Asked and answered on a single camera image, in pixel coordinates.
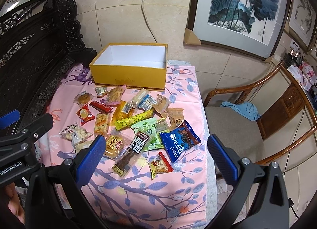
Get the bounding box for clear packet white balls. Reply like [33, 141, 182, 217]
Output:
[60, 123, 92, 146]

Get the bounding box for small bread yellow packet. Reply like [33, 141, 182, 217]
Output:
[104, 134, 132, 161]

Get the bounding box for red round biscuit packet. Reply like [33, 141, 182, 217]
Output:
[76, 104, 95, 126]

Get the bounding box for black beef jerky packet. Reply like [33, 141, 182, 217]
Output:
[112, 132, 150, 177]

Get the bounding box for orange rice crisp block packet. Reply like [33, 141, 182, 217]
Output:
[94, 113, 110, 136]

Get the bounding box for red chocolate bar wrapper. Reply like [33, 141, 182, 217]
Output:
[89, 101, 113, 114]

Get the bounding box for blue cocoa snack bag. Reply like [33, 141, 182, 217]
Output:
[159, 120, 201, 163]

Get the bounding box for yellow cheese rice cracker bar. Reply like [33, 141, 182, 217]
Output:
[115, 108, 154, 131]

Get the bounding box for small orange green candy packet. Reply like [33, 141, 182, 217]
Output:
[95, 86, 109, 97]

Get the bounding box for orange translucent snack packet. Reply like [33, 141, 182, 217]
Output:
[111, 101, 134, 126]

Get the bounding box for pink packet of crackers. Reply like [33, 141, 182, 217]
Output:
[105, 84, 126, 106]

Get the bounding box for tan broad bean packet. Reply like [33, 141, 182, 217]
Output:
[167, 108, 184, 130]

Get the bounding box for green apple candy bag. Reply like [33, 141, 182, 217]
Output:
[131, 117, 164, 152]

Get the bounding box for blue white foil packet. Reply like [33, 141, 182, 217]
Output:
[138, 94, 157, 111]

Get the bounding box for white wafer packet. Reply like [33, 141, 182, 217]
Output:
[130, 88, 150, 109]

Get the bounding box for brown paper pastry packet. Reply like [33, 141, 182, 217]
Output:
[153, 94, 171, 118]

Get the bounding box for red yellow peanut packet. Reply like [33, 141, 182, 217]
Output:
[149, 152, 174, 180]

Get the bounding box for person's left hand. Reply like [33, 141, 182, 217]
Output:
[1, 182, 25, 225]

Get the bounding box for wooden armchair with cushion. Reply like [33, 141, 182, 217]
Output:
[203, 62, 316, 165]

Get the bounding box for blue cloth on chair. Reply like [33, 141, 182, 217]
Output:
[220, 101, 261, 121]

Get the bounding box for pink floral tablecloth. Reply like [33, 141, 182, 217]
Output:
[39, 65, 217, 228]

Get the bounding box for dark carved wooden furniture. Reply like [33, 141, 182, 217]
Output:
[1, 0, 97, 136]

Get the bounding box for yellow cardboard box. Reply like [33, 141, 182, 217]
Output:
[89, 43, 168, 91]

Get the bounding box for clutter on side table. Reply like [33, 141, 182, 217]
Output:
[283, 40, 316, 111]

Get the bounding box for framed lotus painting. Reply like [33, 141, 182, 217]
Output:
[186, 0, 291, 60]

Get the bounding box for cardboard frame corner protector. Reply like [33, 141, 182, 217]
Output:
[183, 28, 201, 46]

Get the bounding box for grey plug and cable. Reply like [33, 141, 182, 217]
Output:
[140, 0, 158, 44]

